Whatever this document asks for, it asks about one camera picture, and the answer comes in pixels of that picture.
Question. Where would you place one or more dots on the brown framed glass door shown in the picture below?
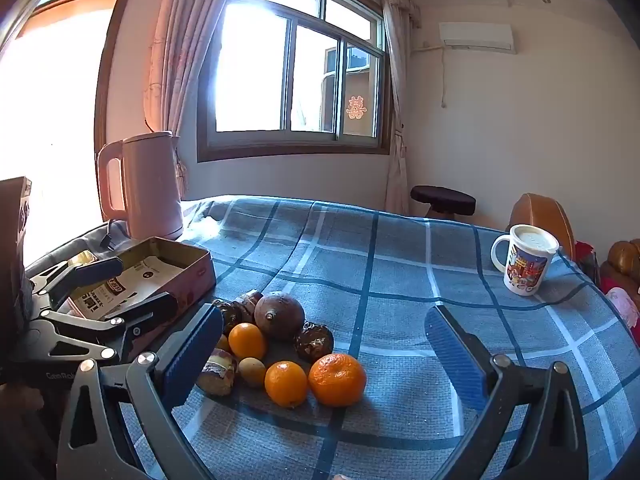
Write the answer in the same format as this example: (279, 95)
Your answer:
(107, 85)

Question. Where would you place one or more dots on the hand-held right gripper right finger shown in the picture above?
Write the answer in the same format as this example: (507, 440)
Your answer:
(455, 355)

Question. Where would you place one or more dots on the pink electric kettle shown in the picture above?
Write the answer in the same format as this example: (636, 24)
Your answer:
(150, 185)

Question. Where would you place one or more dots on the red paper window decal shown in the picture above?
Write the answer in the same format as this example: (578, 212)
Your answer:
(355, 107)

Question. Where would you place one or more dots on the small smooth orange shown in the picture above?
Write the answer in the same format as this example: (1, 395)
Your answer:
(286, 383)
(245, 341)

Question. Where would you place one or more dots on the white wall air conditioner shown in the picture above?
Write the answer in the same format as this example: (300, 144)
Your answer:
(477, 35)

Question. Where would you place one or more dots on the white printed cup with lid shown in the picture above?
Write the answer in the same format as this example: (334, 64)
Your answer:
(530, 265)

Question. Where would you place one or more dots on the purple passion fruit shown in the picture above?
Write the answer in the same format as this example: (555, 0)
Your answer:
(280, 315)

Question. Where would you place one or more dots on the tiny orange kumquat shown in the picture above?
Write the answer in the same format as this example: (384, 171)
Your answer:
(223, 343)

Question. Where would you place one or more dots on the pink floral cushion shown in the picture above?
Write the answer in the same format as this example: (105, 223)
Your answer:
(620, 300)

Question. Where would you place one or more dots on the sliding glass window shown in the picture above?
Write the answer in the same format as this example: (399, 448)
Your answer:
(290, 145)

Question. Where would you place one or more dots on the dark round stool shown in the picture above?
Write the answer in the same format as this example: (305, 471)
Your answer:
(442, 197)

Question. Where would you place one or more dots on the brown leather sofa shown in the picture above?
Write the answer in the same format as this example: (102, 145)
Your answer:
(622, 255)

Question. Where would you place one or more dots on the brown longan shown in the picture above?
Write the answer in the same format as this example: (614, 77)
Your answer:
(251, 371)

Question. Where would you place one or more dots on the blue plaid tablecloth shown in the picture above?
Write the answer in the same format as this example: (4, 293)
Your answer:
(400, 270)

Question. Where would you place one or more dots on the bumpy orange mandarin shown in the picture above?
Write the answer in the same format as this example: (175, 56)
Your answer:
(337, 379)

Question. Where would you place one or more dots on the pale curtain with valance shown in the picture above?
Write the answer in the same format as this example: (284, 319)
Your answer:
(397, 110)

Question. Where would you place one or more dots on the rectangular metal tin box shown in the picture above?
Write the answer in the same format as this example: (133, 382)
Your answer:
(195, 275)

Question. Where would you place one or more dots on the pink patterned curtain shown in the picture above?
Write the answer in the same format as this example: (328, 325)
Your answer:
(170, 60)

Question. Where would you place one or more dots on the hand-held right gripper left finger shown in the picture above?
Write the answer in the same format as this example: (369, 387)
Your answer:
(192, 355)

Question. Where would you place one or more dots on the layered cake piece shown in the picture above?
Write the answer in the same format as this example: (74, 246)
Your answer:
(217, 372)
(250, 302)

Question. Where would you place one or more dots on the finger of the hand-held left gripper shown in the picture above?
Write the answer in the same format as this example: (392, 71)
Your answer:
(150, 307)
(95, 267)

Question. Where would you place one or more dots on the printed paper sheet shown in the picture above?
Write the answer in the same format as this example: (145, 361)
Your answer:
(150, 272)

